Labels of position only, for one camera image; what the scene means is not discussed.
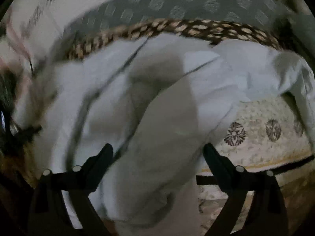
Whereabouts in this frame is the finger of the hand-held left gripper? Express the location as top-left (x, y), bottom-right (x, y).
top-left (17, 125), bottom-right (43, 138)

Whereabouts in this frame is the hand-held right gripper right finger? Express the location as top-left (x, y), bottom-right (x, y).
top-left (202, 143), bottom-right (288, 236)

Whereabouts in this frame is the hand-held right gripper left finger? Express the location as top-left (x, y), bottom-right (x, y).
top-left (27, 143), bottom-right (115, 236)

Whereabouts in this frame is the light blue padded garment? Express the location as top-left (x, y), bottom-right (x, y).
top-left (12, 33), bottom-right (315, 229)

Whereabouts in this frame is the cream medallion blanket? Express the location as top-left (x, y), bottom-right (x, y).
top-left (197, 95), bottom-right (315, 236)

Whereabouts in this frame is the dark floral blanket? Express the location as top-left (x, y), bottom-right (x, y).
top-left (61, 19), bottom-right (288, 60)

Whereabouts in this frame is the grey patterned sofa backrest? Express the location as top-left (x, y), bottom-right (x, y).
top-left (64, 0), bottom-right (315, 42)

